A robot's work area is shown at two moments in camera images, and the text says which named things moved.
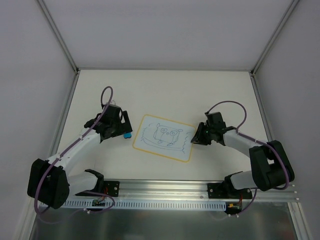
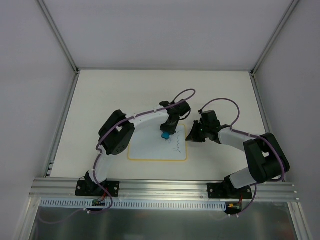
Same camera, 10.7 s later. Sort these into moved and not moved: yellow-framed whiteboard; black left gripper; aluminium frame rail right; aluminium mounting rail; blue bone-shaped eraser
Moved: yellow-framed whiteboard; blue bone-shaped eraser; black left gripper
Not moved: aluminium frame rail right; aluminium mounting rail
